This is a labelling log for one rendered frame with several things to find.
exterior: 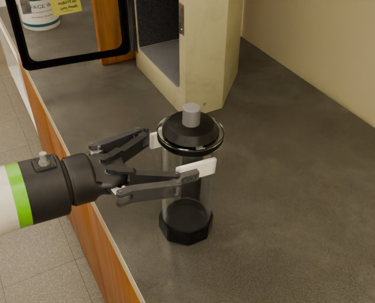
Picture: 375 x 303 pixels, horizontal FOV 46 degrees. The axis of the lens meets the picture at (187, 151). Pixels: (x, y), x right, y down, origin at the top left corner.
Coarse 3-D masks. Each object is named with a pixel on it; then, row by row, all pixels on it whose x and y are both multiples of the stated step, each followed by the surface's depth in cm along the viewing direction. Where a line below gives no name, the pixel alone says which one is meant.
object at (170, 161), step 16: (160, 128) 70; (160, 144) 69; (176, 144) 67; (208, 144) 67; (176, 160) 69; (192, 160) 68; (208, 176) 72; (192, 192) 73; (208, 192) 75; (176, 208) 75; (192, 208) 75; (208, 208) 78; (176, 224) 78; (192, 224) 78
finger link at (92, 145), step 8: (136, 128) 75; (112, 136) 72; (120, 136) 73; (128, 136) 73; (88, 144) 70; (96, 144) 70; (104, 144) 71; (112, 144) 72; (120, 144) 73; (104, 152) 72
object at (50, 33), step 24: (48, 0) 112; (72, 0) 114; (96, 0) 116; (24, 24) 113; (48, 24) 115; (72, 24) 118; (96, 24) 120; (48, 48) 119; (72, 48) 122; (96, 48) 124
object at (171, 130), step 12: (192, 108) 67; (168, 120) 70; (180, 120) 70; (192, 120) 68; (204, 120) 70; (168, 132) 68; (180, 132) 67; (192, 132) 67; (204, 132) 67; (216, 132) 69; (180, 144) 67; (192, 144) 67; (204, 144) 67
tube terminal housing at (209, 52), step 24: (192, 0) 93; (216, 0) 96; (240, 0) 112; (192, 24) 97; (216, 24) 100; (240, 24) 119; (192, 48) 100; (216, 48) 104; (144, 72) 129; (192, 72) 104; (216, 72) 108; (168, 96) 118; (192, 96) 109; (216, 96) 112
